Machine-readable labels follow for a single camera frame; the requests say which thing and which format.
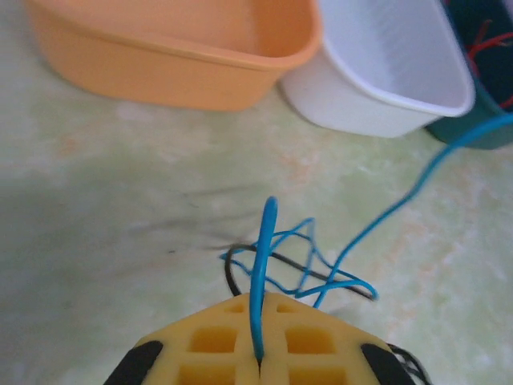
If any teal plastic bin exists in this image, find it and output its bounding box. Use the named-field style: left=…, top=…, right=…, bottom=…
left=423, top=0, right=513, bottom=152

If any orange plastic bin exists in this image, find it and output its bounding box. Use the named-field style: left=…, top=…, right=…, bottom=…
left=23, top=0, right=324, bottom=113

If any black cable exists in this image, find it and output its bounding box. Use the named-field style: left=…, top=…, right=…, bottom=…
left=223, top=241, right=432, bottom=385

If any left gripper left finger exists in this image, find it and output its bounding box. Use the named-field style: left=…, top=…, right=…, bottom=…
left=103, top=291, right=262, bottom=385

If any blue cable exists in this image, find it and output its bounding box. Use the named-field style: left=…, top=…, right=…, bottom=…
left=219, top=113, right=513, bottom=359

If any white plastic bin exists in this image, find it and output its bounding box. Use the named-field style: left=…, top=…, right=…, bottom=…
left=279, top=0, right=479, bottom=140

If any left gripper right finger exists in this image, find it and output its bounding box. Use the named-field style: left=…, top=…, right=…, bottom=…
left=260, top=291, right=414, bottom=385

